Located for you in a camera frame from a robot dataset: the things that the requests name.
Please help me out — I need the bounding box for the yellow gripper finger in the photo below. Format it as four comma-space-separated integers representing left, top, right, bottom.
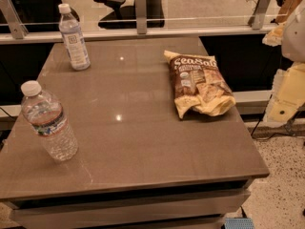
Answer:
262, 22, 286, 47
263, 62, 305, 123

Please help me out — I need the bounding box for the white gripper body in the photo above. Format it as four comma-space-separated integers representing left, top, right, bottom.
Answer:
281, 2, 305, 62

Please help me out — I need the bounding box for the clear crinkled water bottle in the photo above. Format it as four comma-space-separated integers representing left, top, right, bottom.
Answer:
21, 80, 78, 161

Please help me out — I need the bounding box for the brown sea salt chip bag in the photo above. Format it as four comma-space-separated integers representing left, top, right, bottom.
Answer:
164, 51, 235, 119

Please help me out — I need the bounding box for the tall labelled water bottle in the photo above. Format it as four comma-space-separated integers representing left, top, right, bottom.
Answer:
58, 4, 91, 71

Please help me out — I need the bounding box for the blue perforated floor block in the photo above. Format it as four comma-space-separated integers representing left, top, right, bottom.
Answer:
224, 218, 254, 229

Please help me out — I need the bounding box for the black office chair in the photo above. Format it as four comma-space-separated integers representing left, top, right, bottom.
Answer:
93, 0, 165, 30

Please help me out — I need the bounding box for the glass partition with metal brackets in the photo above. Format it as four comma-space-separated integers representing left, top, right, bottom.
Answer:
0, 0, 287, 40

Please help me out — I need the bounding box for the black floor cable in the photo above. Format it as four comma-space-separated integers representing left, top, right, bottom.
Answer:
250, 94, 305, 142

